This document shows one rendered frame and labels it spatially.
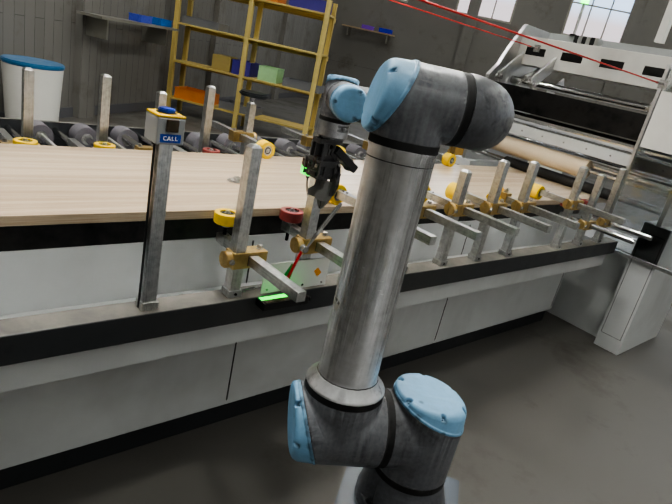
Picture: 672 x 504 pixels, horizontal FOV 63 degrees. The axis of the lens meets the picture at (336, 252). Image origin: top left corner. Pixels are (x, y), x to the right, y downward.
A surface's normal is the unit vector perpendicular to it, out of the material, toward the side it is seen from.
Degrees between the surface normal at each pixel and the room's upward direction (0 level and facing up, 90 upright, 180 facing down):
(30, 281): 90
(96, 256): 90
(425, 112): 89
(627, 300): 90
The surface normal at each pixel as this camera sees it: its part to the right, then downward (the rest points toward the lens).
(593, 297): -0.75, 0.07
